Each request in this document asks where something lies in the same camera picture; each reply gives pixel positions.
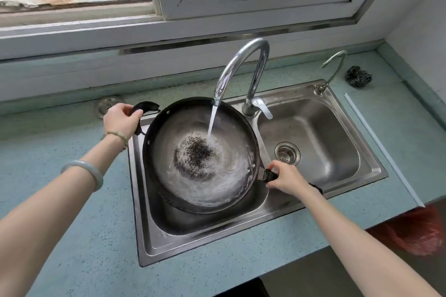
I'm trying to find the person's right forearm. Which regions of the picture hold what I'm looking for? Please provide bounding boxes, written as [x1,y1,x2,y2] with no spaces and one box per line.
[299,185,441,297]

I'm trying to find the black metal wok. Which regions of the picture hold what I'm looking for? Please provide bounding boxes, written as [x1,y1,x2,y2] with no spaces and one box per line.
[132,97,279,215]

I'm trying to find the person's right hand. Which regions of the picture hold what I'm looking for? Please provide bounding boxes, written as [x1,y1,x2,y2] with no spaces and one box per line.
[266,160,313,198]

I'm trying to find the white window frame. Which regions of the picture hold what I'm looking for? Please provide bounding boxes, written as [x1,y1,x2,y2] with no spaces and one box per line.
[0,0,408,61]

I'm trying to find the dark steel wool scrubber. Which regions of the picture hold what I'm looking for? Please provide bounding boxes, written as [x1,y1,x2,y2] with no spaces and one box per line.
[345,65,373,88]

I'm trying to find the person's left forearm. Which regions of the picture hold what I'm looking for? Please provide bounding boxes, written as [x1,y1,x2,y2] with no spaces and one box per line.
[0,132,129,297]

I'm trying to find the stainless steel double sink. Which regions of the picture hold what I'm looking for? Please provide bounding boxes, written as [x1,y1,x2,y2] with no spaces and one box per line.
[128,80,389,268]

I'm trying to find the person's left hand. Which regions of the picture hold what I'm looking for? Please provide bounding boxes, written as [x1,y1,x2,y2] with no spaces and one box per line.
[103,103,144,141]

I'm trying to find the sink drain strainer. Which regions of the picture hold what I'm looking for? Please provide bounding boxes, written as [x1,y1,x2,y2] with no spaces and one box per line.
[275,142,301,166]

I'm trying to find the small thin chrome tap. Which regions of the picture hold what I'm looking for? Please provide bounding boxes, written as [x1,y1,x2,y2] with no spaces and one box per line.
[314,50,348,96]

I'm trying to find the pale jade bangle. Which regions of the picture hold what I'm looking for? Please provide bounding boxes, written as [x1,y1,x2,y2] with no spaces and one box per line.
[61,160,104,192]

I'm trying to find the chrome gooseneck faucet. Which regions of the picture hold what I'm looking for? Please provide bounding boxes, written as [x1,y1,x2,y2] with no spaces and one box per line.
[213,38,274,120]

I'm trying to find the round metal drain cover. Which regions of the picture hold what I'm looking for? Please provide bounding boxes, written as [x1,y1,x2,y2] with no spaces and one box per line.
[95,96,125,119]

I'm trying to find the thin beaded bracelet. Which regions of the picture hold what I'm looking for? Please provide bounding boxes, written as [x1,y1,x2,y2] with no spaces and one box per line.
[102,131,129,152]

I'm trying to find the red plastic bag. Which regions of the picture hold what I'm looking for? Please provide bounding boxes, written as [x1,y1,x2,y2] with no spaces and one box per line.
[367,205,445,257]

